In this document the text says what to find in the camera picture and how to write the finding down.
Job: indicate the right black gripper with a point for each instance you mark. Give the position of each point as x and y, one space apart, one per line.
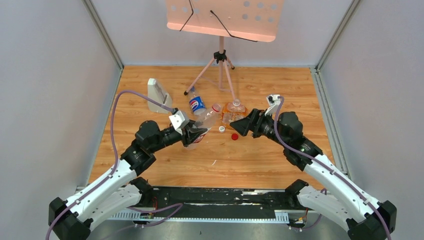
242 126

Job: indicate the white bottle cap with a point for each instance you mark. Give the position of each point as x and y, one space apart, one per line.
221 129

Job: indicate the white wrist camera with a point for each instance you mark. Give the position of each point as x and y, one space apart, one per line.
179 119
274 101

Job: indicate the blue label pepsi bottle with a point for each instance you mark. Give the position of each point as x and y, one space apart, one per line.
196 102

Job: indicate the orange label tea bottle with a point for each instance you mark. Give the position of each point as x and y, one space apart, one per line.
233 111

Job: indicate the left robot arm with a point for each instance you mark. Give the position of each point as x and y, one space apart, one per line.
119 187

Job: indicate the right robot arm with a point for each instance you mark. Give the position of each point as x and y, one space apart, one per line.
361 215

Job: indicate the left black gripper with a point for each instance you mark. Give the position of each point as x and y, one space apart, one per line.
185 133

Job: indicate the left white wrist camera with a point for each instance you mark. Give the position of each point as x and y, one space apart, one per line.
179 119

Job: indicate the white wedge stand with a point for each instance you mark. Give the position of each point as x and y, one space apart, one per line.
158 93

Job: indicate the pink music stand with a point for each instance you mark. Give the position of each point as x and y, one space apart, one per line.
249 20

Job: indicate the red cap water bottle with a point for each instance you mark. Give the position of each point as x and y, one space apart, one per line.
205 120

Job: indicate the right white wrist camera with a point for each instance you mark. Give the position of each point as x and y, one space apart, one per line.
274 101

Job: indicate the red bottle cap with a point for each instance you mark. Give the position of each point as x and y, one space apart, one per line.
234 136

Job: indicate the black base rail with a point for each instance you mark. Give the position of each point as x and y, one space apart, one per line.
221 203

